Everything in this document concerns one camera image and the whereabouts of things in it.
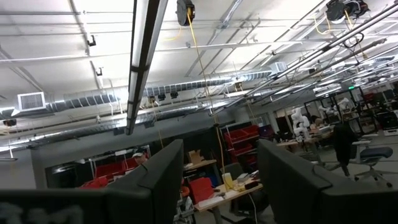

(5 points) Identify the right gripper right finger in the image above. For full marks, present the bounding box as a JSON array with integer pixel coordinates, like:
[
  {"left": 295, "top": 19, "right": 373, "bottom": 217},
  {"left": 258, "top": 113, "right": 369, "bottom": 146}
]
[{"left": 256, "top": 138, "right": 398, "bottom": 224}]

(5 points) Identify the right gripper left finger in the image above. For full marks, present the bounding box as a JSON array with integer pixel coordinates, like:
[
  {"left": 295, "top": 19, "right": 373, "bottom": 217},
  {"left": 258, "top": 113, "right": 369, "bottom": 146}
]
[{"left": 0, "top": 139, "right": 185, "bottom": 224}]

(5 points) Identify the wooden shelf board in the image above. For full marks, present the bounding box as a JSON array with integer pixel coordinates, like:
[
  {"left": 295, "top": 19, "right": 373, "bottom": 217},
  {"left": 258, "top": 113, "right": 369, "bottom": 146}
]
[{"left": 182, "top": 159, "right": 218, "bottom": 171}]

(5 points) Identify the shelf with red bins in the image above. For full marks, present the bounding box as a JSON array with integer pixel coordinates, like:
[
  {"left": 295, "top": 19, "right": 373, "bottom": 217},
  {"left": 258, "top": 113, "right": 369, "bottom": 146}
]
[{"left": 222, "top": 123, "right": 261, "bottom": 158}]

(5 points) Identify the person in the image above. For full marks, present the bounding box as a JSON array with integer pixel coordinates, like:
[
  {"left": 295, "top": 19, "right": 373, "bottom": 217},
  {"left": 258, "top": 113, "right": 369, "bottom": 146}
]
[
  {"left": 331, "top": 121, "right": 359, "bottom": 177},
  {"left": 310, "top": 114, "right": 325, "bottom": 131},
  {"left": 131, "top": 150, "right": 149, "bottom": 166}
]

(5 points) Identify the red storage crate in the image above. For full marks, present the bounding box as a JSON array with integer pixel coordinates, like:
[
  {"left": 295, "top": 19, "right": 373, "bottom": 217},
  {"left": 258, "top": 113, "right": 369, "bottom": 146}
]
[{"left": 188, "top": 176, "right": 216, "bottom": 205}]

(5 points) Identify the wooden background table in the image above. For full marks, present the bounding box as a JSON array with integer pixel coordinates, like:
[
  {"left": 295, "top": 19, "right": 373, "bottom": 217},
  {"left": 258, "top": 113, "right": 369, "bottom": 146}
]
[{"left": 276, "top": 130, "right": 333, "bottom": 149}]

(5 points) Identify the cardboard box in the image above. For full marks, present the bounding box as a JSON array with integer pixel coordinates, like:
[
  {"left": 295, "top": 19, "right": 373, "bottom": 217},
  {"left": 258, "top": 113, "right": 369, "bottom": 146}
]
[{"left": 187, "top": 149, "right": 205, "bottom": 166}]

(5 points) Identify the parts rack with red bins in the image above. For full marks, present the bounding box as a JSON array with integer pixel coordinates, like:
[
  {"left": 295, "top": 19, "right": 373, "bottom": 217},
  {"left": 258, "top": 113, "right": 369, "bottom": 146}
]
[{"left": 77, "top": 146, "right": 152, "bottom": 190}]

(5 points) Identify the white paper stack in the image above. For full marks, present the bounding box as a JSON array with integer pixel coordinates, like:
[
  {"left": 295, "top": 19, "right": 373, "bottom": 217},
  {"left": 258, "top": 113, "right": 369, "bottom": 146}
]
[{"left": 197, "top": 195, "right": 224, "bottom": 209}]

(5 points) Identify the wooden desk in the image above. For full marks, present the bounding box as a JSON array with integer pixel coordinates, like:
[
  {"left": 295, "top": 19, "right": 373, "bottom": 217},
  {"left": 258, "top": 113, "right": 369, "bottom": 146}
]
[{"left": 193, "top": 177, "right": 265, "bottom": 224}]

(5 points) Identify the white humanoid robot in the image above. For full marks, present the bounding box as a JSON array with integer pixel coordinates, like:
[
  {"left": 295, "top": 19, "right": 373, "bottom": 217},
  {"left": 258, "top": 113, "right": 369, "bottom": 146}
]
[
  {"left": 290, "top": 107, "right": 312, "bottom": 141},
  {"left": 317, "top": 97, "right": 351, "bottom": 115}
]

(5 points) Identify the grey office chair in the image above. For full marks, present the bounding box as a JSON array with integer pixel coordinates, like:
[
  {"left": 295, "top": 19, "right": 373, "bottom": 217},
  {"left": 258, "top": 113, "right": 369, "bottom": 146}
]
[{"left": 349, "top": 139, "right": 395, "bottom": 189}]

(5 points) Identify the white ceiling vent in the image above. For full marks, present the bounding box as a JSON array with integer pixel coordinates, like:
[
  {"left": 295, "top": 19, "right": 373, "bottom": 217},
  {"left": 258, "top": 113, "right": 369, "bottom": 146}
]
[{"left": 17, "top": 91, "right": 47, "bottom": 112}]

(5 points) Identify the yellow hanging cable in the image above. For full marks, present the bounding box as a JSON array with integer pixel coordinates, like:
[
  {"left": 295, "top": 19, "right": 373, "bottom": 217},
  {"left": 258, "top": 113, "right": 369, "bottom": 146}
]
[
  {"left": 185, "top": 7, "right": 233, "bottom": 191},
  {"left": 149, "top": 99, "right": 165, "bottom": 149}
]

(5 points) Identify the spiral ventilation duct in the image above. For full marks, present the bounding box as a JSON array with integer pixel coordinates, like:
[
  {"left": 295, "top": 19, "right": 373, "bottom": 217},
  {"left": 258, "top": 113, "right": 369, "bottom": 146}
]
[
  {"left": 45, "top": 68, "right": 282, "bottom": 113},
  {"left": 0, "top": 104, "right": 240, "bottom": 153}
]

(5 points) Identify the black ceiling cable reel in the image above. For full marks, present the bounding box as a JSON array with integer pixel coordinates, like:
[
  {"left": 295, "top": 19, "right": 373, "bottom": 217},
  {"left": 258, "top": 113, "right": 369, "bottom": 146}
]
[
  {"left": 175, "top": 0, "right": 197, "bottom": 27},
  {"left": 325, "top": 0, "right": 371, "bottom": 23}
]

